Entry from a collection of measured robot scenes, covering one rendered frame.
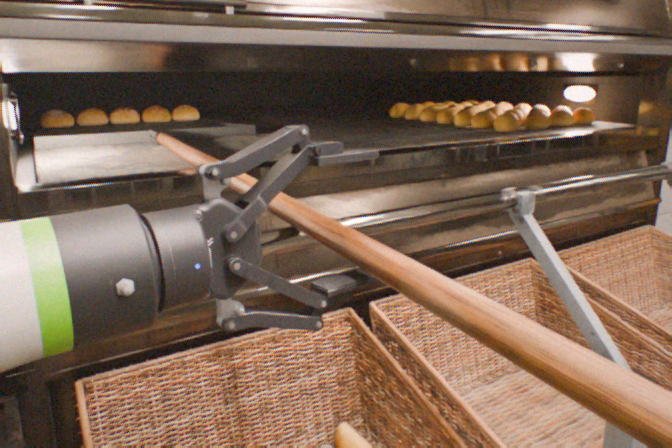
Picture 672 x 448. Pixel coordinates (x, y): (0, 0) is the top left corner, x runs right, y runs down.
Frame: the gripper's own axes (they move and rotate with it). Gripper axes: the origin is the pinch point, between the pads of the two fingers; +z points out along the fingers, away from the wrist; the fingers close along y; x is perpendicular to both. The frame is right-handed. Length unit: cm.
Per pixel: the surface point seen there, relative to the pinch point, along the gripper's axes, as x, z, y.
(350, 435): -38, 23, 54
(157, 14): -35.0, -6.1, -24.9
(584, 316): 0.9, 39.2, 21.6
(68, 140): -100, -10, -7
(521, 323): 19.9, -2.7, 3.8
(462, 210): -11.5, 27.8, 5.5
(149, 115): -147, 23, -13
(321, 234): -5.1, -1.2, 2.3
